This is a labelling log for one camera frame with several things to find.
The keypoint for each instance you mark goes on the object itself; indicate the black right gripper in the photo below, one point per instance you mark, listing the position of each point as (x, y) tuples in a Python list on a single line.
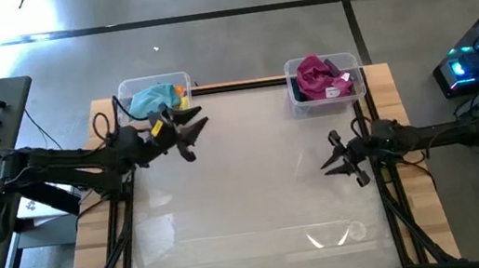
[(357, 152)]

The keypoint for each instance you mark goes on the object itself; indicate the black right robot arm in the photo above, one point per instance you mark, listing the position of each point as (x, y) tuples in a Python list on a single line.
[(437, 134)]

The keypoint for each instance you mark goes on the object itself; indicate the clear plastic bin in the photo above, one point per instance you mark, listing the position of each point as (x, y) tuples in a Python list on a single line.
[(351, 62), (182, 77)]

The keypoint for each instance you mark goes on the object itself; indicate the black aluminium table frame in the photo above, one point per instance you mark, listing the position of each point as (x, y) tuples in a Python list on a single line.
[(237, 86)]

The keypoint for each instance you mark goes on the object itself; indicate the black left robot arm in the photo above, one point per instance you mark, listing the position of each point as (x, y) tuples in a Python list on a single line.
[(65, 163)]

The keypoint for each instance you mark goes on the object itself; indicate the grey desk base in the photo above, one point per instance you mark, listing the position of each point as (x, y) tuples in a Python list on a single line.
[(42, 237)]

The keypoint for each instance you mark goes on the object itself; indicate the teal blue towel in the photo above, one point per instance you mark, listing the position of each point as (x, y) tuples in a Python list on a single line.
[(152, 99)]

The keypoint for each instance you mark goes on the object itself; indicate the yellow towel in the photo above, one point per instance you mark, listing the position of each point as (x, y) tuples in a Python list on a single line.
[(184, 102)]

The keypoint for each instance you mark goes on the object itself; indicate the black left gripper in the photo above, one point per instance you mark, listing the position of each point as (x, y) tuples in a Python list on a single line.
[(151, 144)]

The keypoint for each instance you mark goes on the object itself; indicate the magenta towel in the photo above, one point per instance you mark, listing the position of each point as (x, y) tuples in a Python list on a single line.
[(316, 78)]

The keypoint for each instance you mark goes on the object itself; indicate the translucent table mat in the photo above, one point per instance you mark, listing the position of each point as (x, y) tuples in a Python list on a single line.
[(262, 262)]

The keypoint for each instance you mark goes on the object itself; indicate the white printed sheet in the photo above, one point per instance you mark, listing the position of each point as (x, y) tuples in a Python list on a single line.
[(31, 208)]

